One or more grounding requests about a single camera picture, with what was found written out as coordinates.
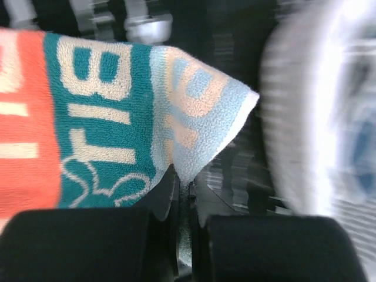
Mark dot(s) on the multicolour rabbit letter towel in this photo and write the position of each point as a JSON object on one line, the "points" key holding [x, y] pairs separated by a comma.
{"points": [[94, 124]]}

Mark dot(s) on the white plastic basket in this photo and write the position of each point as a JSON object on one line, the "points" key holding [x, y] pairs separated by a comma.
{"points": [[318, 110]]}

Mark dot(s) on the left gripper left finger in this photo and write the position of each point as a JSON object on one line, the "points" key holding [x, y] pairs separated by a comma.
{"points": [[159, 199]]}

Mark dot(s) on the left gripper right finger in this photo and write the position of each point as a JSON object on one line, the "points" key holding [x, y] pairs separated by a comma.
{"points": [[208, 203]]}

